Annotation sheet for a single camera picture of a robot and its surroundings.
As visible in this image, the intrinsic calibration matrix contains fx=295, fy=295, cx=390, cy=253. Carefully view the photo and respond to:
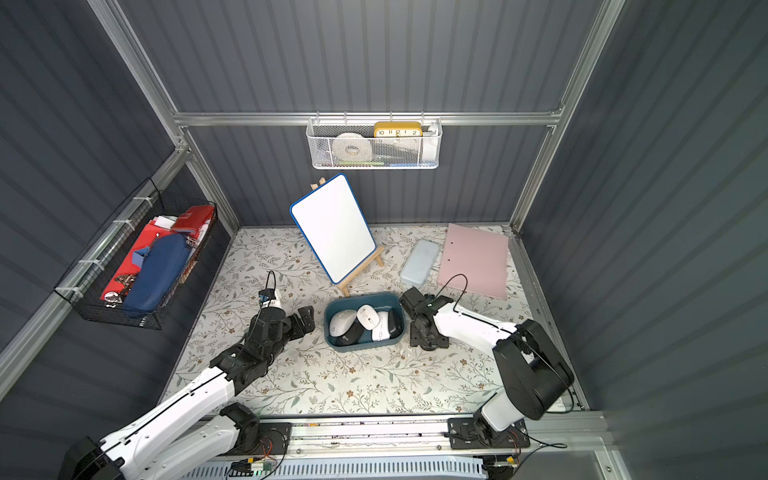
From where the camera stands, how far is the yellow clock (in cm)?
88

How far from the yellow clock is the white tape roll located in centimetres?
6

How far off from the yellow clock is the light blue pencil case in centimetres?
42

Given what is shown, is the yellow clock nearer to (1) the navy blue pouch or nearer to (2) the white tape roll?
(2) the white tape roll

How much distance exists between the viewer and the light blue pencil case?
1.05 m

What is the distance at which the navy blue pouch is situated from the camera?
2.11ft

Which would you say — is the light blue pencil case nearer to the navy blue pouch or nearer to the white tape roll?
the white tape roll
